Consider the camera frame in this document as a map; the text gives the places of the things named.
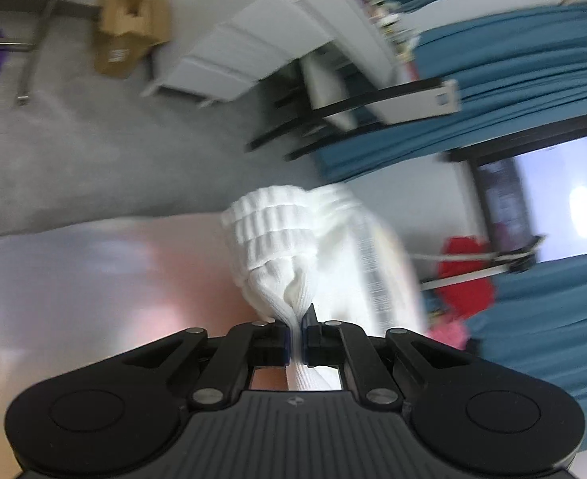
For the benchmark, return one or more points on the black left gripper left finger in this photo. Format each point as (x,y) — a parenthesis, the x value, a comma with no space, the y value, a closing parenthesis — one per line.
(205,371)

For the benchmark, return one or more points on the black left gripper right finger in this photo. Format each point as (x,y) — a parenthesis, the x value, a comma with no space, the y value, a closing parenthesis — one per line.
(389,371)

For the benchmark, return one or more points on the white knit garment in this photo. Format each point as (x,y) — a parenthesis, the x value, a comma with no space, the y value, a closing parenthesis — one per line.
(293,250)

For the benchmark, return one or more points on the pink garment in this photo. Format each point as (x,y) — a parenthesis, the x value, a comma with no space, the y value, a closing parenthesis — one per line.
(451,333)

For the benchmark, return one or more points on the pastel tie-dye bed sheet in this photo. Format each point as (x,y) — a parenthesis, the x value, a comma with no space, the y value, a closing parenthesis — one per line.
(77,295)

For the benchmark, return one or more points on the white desk with black legs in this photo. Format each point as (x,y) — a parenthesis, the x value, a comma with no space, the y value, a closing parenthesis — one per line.
(366,91)

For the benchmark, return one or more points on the white drawer cabinet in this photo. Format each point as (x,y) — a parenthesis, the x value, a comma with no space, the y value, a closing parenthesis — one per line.
(222,48)

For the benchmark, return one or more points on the teal curtain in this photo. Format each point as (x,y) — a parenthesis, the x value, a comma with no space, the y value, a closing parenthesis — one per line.
(516,71)

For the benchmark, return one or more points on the brown cardboard box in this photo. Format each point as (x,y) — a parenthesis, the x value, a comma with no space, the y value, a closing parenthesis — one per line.
(126,31)

